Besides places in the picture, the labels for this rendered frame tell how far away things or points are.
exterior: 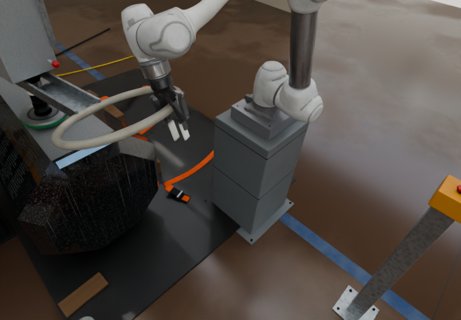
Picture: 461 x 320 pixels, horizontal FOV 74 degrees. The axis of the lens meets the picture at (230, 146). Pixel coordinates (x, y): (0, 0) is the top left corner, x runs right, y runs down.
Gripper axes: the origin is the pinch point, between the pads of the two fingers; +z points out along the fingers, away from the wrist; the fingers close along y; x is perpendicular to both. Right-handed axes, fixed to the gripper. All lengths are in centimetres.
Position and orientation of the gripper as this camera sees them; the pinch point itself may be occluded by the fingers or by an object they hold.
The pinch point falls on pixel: (179, 130)
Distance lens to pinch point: 109.2
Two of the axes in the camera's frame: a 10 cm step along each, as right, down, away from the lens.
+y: -9.1, 0.2, 4.2
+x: -3.5, 5.3, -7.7
